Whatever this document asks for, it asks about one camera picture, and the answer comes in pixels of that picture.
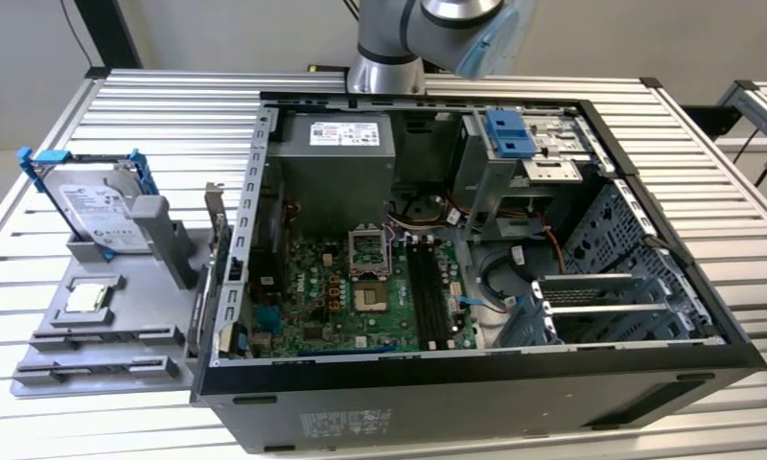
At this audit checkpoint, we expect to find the RAM stick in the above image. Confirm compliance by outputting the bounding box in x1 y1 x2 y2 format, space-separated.
67 333 143 344
49 363 136 377

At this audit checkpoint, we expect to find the black RAM slot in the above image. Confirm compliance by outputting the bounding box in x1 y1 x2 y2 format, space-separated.
430 242 459 347
422 242 451 347
408 242 438 347
415 242 446 347

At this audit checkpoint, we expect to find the black round fan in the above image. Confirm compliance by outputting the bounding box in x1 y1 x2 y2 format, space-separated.
399 191 452 224

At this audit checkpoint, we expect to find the grey power supply unit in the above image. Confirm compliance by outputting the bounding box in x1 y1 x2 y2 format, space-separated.
267 112 398 241

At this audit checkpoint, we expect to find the CPU socket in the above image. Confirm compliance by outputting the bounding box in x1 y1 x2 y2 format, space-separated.
354 280 398 312

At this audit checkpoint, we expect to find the green Dell motherboard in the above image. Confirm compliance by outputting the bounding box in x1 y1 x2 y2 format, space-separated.
248 234 480 358

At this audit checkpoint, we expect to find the grey metal disk bay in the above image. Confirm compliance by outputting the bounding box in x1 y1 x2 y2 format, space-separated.
452 112 615 241

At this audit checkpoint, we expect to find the perforated metal disk bay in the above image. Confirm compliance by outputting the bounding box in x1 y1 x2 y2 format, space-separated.
498 272 723 346

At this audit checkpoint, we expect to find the black open PC case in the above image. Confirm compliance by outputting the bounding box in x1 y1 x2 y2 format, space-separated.
191 88 767 454

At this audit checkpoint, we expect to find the grey plastic parts rack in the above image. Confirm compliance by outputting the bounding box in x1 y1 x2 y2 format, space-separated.
9 194 237 399

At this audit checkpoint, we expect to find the hard disk in blue carrier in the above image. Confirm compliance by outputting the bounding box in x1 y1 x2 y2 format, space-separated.
15 148 161 263

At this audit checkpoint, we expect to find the silver CPU chip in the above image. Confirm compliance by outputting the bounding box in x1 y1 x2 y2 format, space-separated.
63 283 113 312

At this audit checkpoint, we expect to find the metal socket cover frame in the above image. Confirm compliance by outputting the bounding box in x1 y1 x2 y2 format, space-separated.
348 228 395 282

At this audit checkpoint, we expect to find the thin wire locking lever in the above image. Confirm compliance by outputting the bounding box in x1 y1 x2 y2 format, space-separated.
386 225 399 279

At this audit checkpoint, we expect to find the black cable with white label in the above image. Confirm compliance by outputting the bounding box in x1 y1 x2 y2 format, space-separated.
510 246 545 284
482 251 517 308

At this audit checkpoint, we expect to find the blue plastic drive bracket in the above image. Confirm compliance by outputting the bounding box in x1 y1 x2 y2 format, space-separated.
484 109 537 159

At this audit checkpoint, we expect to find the orange red wire bundle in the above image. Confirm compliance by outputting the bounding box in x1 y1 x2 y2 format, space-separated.
545 227 569 275

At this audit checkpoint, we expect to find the graphics card with metal bracket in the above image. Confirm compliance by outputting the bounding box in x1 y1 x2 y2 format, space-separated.
191 179 237 358

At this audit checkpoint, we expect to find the black metal post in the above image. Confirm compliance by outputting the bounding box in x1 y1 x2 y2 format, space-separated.
76 0 143 69

